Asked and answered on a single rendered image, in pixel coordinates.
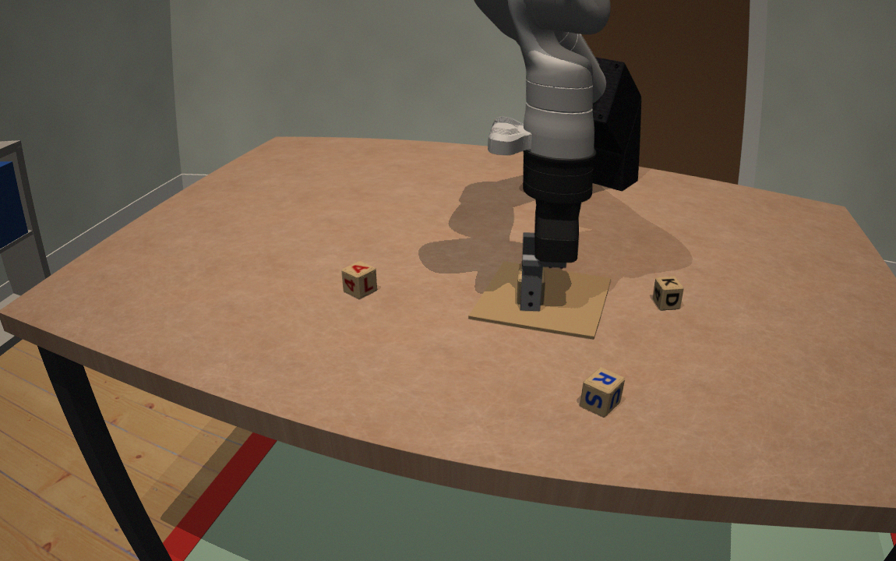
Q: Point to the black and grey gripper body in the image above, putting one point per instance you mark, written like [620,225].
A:
[558,173]

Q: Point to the tan flat mat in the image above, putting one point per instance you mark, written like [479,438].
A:
[572,306]

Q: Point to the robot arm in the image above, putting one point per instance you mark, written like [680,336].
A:
[561,73]

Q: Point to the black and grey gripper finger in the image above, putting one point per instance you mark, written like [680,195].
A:
[532,268]
[528,244]

